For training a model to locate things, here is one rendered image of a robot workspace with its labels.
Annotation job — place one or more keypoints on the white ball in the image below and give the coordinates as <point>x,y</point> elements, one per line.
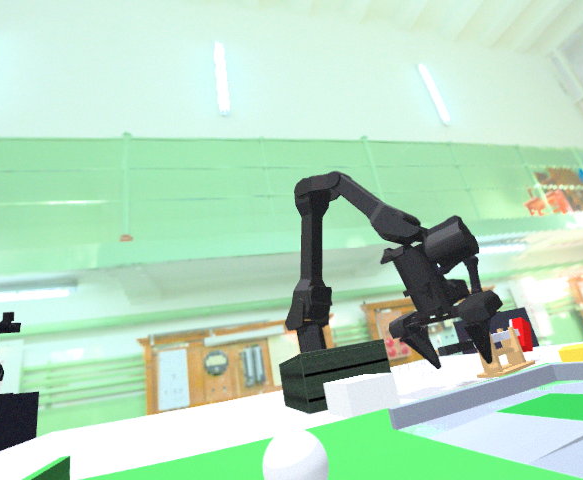
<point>295,454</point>

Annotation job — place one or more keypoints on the green flat mat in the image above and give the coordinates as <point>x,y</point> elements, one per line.
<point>363,447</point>

